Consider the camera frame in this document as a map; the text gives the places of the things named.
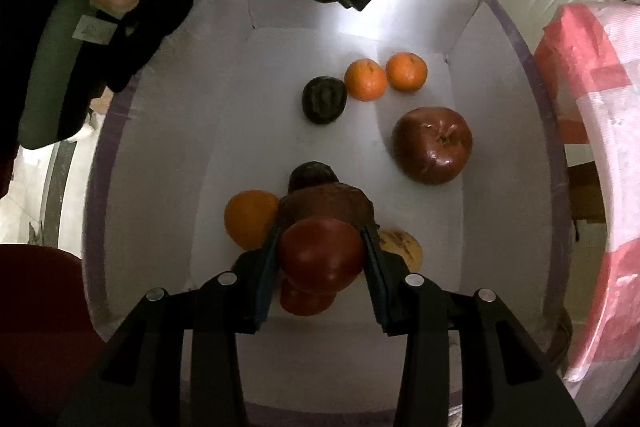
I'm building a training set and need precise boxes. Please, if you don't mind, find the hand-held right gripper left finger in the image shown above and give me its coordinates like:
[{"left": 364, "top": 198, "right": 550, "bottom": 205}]
[{"left": 56, "top": 226, "right": 282, "bottom": 427}]

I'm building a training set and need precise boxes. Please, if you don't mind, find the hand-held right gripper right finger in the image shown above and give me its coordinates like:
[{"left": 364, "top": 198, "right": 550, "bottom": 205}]
[{"left": 361, "top": 226, "right": 587, "bottom": 427}]

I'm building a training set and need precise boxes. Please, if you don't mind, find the yellow striped melon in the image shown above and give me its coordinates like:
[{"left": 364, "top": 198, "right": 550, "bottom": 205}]
[{"left": 377, "top": 228, "right": 423, "bottom": 273}]

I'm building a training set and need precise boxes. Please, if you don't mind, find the red tomato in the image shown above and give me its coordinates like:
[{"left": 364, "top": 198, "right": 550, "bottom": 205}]
[
  {"left": 279, "top": 279, "right": 337, "bottom": 317},
  {"left": 277, "top": 217, "right": 366, "bottom": 295}
]

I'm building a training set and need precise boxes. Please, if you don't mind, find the dark maroon wrinkled fruit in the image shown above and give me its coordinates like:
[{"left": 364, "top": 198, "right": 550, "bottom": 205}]
[{"left": 277, "top": 184, "right": 375, "bottom": 233}]

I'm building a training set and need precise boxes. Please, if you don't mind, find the dark wrinkled passion fruit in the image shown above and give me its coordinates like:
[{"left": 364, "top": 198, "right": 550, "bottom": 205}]
[
  {"left": 301, "top": 76, "right": 348, "bottom": 125},
  {"left": 288, "top": 161, "right": 338, "bottom": 192}
]

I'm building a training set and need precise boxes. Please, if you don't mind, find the white box with purple rim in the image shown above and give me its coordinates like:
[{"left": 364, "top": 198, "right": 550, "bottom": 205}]
[{"left": 80, "top": 0, "right": 575, "bottom": 413}]

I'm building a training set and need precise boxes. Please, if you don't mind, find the small orange mandarin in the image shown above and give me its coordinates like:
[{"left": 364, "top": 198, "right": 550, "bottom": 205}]
[{"left": 386, "top": 52, "right": 429, "bottom": 92}]

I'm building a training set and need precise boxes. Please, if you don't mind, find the large dark red apple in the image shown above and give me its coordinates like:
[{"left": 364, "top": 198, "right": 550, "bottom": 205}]
[{"left": 391, "top": 106, "right": 474, "bottom": 186}]

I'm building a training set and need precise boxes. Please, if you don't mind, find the dark red seat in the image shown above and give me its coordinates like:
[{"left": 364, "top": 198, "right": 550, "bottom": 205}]
[{"left": 0, "top": 243, "right": 108, "bottom": 427}]

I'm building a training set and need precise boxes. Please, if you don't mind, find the red white checkered tablecloth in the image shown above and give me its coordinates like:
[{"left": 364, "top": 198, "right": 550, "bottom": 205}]
[{"left": 532, "top": 2, "right": 640, "bottom": 427}]

